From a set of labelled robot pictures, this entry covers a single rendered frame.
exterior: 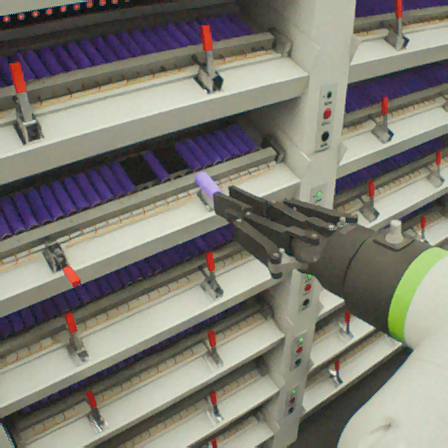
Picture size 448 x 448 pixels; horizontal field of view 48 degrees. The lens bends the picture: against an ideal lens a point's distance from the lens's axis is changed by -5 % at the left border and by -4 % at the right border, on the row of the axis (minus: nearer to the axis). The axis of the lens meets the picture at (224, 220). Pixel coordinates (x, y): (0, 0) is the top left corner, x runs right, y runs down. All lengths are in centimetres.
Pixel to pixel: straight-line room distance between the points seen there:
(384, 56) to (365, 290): 61
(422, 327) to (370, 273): 7
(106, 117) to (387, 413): 49
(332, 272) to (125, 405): 65
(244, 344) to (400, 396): 78
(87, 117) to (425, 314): 47
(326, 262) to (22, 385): 55
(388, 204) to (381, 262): 81
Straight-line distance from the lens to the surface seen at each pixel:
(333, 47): 89
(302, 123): 90
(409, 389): 39
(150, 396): 107
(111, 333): 91
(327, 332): 144
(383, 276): 46
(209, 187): 68
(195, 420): 126
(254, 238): 55
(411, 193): 134
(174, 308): 94
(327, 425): 168
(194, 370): 110
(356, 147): 107
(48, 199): 81
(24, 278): 75
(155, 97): 73
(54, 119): 68
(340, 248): 50
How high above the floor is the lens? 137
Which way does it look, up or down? 34 degrees down
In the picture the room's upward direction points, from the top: straight up
